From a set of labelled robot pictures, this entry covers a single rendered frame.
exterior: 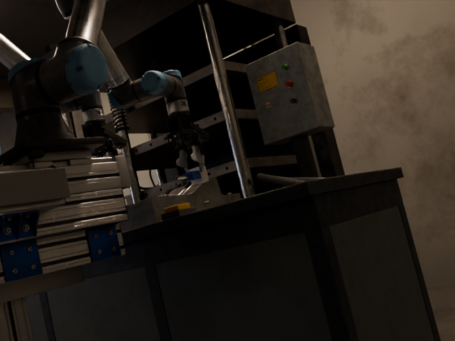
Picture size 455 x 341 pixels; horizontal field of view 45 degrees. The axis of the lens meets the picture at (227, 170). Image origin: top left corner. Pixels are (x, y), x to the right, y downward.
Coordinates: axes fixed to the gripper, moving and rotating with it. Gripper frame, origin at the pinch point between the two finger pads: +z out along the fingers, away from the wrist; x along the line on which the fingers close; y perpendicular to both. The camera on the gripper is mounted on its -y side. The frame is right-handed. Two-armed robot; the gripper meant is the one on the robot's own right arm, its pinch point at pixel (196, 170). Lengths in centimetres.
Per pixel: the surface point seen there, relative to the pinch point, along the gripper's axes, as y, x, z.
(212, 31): -61, -22, -70
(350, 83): -244, -37, -64
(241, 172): -60, -24, -2
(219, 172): -67, -42, -6
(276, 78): -72, -1, -40
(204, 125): -67, -44, -31
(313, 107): -73, 13, -21
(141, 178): -270, -301, -53
